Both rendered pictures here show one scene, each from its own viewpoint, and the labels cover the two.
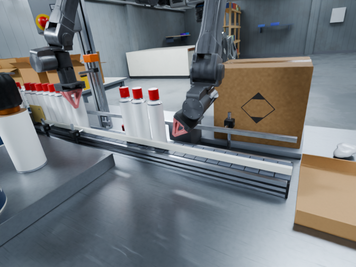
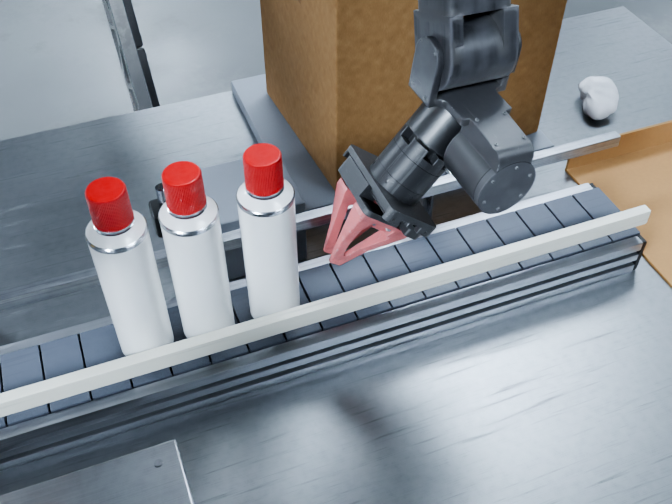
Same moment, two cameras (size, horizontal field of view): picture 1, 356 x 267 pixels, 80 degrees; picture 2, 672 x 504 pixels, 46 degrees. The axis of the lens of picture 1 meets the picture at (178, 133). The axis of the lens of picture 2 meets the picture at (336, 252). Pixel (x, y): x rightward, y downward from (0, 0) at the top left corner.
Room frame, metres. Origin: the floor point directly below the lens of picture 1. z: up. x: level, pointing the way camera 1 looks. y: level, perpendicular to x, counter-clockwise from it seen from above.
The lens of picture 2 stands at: (0.32, 0.45, 1.51)
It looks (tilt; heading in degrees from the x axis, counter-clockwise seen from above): 46 degrees down; 307
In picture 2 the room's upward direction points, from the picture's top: straight up
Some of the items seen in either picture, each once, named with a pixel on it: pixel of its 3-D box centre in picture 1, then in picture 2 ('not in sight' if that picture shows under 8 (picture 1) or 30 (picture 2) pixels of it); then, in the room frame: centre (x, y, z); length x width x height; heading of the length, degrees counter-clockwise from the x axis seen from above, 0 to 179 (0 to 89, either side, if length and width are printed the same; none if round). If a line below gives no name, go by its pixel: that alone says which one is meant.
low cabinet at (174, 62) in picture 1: (169, 61); not in sight; (8.17, 0.04, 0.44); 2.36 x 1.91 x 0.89; 62
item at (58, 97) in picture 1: (64, 106); not in sight; (0.96, 0.51, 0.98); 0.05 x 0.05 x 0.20
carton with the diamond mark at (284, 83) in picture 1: (260, 98); (404, 24); (0.79, -0.33, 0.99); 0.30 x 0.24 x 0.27; 61
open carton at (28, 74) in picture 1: (38, 71); not in sight; (3.08, 1.81, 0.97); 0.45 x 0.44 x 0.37; 155
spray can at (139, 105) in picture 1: (141, 116); (196, 258); (0.72, 0.12, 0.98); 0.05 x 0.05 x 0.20
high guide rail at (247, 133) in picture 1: (139, 118); (141, 264); (0.78, 0.14, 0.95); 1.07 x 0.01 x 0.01; 58
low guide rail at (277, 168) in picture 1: (128, 138); (167, 355); (0.72, 0.18, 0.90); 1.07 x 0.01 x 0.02; 58
